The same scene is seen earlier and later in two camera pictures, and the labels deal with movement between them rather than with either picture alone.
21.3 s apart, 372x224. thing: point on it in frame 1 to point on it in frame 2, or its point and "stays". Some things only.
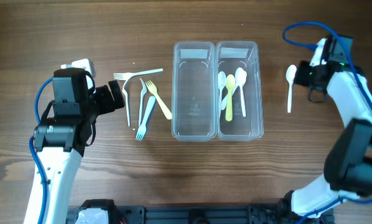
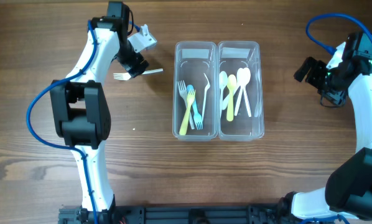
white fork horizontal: [127, 75] stays
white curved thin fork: [127, 101] to [206, 89]
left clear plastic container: [194, 93] stays
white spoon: [290, 73] to [243, 76]
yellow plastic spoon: [230, 83] stays
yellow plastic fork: [153, 89] to [190, 98]
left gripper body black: [102, 101] to [129, 57]
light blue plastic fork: [142, 129] to [197, 118]
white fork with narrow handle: [144, 89] to [183, 90]
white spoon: [221, 84] stays
